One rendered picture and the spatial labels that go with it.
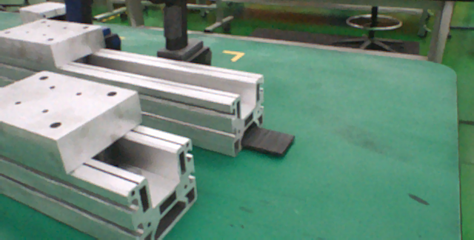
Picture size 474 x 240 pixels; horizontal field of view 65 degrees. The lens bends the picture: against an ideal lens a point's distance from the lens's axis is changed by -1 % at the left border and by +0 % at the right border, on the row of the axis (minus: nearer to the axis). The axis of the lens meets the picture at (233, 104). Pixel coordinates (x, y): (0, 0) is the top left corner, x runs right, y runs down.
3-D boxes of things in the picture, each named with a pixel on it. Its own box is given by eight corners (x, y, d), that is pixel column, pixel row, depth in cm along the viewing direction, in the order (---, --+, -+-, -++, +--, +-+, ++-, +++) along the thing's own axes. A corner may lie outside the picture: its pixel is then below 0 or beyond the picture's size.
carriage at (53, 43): (2, 69, 69) (-10, 33, 66) (52, 51, 78) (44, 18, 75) (61, 83, 62) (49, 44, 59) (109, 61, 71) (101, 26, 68)
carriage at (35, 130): (-22, 157, 44) (-44, 105, 40) (57, 115, 52) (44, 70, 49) (73, 198, 37) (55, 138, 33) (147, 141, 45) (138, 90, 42)
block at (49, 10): (20, 45, 102) (9, 10, 97) (58, 34, 110) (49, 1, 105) (39, 51, 96) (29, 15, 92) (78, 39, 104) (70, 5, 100)
